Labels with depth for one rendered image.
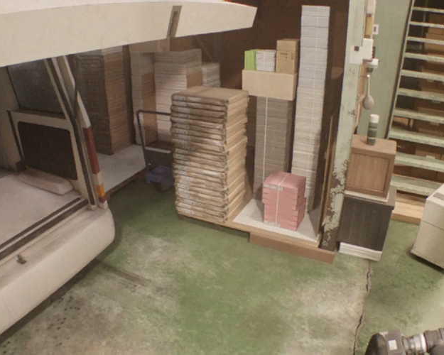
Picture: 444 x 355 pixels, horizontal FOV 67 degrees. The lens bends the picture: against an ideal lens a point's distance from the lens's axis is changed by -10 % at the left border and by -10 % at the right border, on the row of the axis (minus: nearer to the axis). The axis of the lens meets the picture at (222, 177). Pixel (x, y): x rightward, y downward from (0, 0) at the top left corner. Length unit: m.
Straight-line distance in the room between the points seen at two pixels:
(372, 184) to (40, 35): 2.36
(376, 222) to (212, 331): 1.39
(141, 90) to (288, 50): 2.19
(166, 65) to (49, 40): 3.92
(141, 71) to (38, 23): 3.89
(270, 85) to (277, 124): 0.32
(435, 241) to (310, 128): 1.30
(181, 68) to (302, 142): 1.98
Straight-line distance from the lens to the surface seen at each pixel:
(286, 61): 2.96
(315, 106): 2.94
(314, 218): 3.19
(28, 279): 2.08
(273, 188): 2.86
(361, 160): 2.62
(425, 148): 4.37
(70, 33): 0.71
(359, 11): 2.37
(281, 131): 3.06
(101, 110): 4.40
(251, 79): 3.06
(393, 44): 3.26
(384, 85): 3.31
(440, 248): 2.98
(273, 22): 6.93
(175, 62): 4.49
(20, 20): 0.64
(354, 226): 2.85
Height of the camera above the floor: 1.72
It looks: 25 degrees down
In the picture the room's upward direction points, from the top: straight up
